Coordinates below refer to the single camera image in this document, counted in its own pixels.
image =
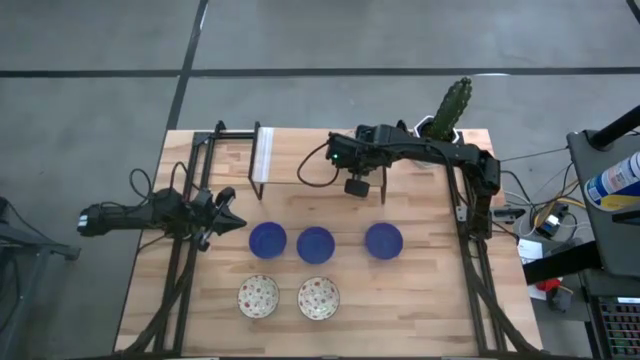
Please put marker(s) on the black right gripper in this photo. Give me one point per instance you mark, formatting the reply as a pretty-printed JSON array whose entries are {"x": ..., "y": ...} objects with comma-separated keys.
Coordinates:
[{"x": 360, "y": 147}]

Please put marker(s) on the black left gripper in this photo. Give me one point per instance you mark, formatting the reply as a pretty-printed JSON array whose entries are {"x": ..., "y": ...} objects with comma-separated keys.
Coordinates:
[{"x": 205, "y": 215}]

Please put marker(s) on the purple plastic mini bowl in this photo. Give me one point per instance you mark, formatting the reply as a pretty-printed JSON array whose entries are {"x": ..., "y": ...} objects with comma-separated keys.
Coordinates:
[
  {"x": 384, "y": 241},
  {"x": 268, "y": 240},
  {"x": 315, "y": 245}
]

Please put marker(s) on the green floral mini bowl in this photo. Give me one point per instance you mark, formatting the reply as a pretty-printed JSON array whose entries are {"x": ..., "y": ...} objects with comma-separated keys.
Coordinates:
[
  {"x": 258, "y": 297},
  {"x": 318, "y": 298}
]

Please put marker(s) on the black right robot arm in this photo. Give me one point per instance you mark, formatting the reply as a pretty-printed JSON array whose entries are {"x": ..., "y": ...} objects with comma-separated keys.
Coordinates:
[{"x": 465, "y": 155}]

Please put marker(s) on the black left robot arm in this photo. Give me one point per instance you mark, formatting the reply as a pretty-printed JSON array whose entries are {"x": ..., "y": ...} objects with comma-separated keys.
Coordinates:
[{"x": 125, "y": 215}]

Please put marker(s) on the white plant pot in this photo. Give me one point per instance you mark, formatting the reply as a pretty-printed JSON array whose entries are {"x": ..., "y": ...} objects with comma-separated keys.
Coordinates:
[{"x": 424, "y": 125}]

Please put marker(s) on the green cactus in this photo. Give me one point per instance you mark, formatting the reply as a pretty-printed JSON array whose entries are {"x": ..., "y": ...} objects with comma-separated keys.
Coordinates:
[{"x": 450, "y": 107}]

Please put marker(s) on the small black device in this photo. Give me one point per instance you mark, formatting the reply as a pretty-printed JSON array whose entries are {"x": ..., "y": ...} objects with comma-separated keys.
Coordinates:
[{"x": 507, "y": 213}]

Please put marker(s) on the white paper sheet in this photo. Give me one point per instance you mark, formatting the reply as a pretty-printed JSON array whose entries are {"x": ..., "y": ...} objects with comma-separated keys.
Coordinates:
[{"x": 529, "y": 251}]

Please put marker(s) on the blue white power adapter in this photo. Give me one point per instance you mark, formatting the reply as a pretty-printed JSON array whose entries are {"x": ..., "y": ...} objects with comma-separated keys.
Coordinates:
[{"x": 550, "y": 225}]

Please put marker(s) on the grey metal stand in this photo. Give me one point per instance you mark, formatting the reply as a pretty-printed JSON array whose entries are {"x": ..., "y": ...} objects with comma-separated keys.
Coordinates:
[{"x": 30, "y": 245}]

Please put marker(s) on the small red object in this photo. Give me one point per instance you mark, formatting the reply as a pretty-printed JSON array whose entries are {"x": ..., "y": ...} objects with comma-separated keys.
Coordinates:
[{"x": 548, "y": 285}]

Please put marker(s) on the black cart bar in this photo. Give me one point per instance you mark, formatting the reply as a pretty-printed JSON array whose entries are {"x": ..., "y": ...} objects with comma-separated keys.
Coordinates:
[{"x": 560, "y": 262}]

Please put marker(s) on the white wipes canister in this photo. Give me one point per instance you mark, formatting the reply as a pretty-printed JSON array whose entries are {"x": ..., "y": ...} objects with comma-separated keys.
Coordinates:
[{"x": 615, "y": 182}]

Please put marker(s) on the grey equipment cart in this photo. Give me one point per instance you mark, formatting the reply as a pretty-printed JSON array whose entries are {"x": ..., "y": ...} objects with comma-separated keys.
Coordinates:
[{"x": 615, "y": 240}]

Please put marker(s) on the black monitor pole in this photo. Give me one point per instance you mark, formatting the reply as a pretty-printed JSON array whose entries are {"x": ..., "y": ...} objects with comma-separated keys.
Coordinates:
[{"x": 620, "y": 127}]

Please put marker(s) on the black keyboard with coloured keys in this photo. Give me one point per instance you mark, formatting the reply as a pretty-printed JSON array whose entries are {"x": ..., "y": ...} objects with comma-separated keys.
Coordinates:
[{"x": 620, "y": 325}]

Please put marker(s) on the black aluminium frame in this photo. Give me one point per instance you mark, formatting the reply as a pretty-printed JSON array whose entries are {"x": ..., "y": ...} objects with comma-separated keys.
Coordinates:
[
  {"x": 472, "y": 280},
  {"x": 175, "y": 280}
]

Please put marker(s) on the white frame bracket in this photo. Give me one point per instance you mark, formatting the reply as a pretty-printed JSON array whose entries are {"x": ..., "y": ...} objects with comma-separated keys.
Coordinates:
[{"x": 461, "y": 213}]

